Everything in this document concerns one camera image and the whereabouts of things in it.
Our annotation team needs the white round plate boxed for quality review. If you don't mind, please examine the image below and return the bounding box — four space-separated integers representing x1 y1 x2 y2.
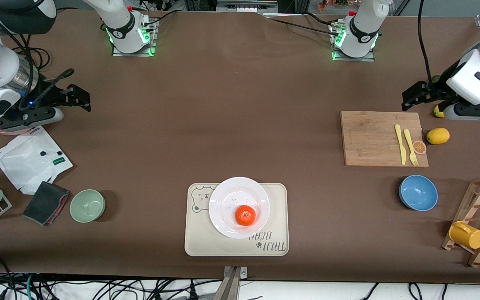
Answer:
209 177 271 239

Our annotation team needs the orange fruit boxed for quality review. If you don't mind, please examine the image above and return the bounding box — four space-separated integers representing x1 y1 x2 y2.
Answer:
235 205 256 226

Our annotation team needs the yellow plastic knife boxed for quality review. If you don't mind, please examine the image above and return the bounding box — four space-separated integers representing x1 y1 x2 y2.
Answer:
395 124 407 165

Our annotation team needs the yellow plastic fork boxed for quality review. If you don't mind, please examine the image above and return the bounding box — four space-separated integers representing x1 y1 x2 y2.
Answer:
403 129 419 167

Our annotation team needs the wooden cutting board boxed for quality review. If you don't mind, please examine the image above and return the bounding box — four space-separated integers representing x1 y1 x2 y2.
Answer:
340 110 429 168

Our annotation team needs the white plastic bag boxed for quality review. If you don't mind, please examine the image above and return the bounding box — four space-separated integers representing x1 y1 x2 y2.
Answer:
0 125 74 195

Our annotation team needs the blue bowl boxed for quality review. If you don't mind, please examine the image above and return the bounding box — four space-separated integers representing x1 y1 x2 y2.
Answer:
399 175 438 212

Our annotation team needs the pale green bowl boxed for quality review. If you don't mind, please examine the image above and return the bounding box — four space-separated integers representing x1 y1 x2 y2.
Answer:
70 189 106 223

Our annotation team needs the folded grey cloth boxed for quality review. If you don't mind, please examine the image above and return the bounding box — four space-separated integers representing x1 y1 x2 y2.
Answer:
23 181 70 227

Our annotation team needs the yellow mug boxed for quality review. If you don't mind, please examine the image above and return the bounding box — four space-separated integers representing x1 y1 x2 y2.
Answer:
449 221 480 250

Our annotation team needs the cream tray with bear print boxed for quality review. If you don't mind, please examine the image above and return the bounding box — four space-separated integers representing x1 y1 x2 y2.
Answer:
185 183 290 257

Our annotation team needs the metal table clamp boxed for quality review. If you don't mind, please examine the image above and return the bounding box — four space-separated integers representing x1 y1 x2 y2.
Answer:
213 266 248 300

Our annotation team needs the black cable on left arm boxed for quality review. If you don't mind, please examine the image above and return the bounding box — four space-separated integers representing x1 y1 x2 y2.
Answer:
417 0 437 90

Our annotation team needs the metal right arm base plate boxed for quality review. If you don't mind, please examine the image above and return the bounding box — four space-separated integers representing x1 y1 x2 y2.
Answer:
112 19 158 57

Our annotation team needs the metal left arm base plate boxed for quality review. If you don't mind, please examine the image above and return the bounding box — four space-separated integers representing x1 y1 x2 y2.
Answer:
330 23 376 62

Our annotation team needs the black cable across table edge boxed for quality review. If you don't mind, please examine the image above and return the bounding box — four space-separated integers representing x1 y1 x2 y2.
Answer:
263 12 340 37

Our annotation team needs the teal cable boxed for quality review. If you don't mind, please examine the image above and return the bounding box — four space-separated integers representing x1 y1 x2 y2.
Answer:
25 273 37 300

